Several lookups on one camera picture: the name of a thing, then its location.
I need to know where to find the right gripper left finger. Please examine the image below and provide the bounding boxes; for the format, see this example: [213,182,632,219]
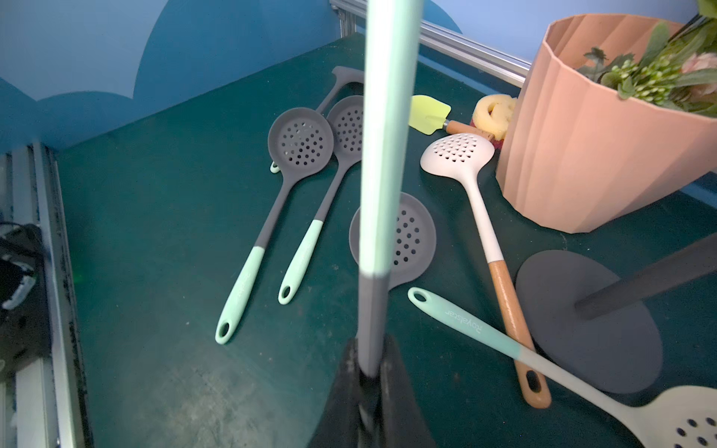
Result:
[307,338,362,448]

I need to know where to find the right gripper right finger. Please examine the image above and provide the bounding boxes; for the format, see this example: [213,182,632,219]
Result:
[379,334,436,447]

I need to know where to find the cream skimmer mint handle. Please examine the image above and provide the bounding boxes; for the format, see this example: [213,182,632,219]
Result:
[407,287,716,447]

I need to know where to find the grey skimmer mint handle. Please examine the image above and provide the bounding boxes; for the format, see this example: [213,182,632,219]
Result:
[215,108,333,345]
[357,0,424,378]
[278,95,364,305]

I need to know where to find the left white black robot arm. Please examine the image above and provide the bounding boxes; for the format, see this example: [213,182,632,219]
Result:
[1,221,52,382]

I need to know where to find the dark grey utensil rack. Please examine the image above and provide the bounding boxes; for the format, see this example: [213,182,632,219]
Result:
[515,235,716,394]

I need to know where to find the all grey slotted skimmer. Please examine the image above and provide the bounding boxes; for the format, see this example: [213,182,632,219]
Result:
[317,66,364,114]

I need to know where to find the green small spatula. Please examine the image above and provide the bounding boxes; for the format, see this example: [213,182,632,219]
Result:
[409,95,495,142]

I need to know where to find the pink ribbed flower pot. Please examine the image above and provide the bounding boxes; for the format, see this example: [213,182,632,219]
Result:
[497,14,716,233]

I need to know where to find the yellow smiley sponge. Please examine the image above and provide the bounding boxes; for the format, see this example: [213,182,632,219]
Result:
[472,94,517,141]

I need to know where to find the green white artificial flowers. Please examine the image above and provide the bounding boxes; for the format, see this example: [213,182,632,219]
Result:
[578,1,716,119]

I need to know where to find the cream skimmer wooden handle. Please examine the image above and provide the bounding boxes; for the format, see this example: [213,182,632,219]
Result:
[419,133,553,410]

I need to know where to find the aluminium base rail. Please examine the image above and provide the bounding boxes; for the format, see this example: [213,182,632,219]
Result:
[1,142,93,447]

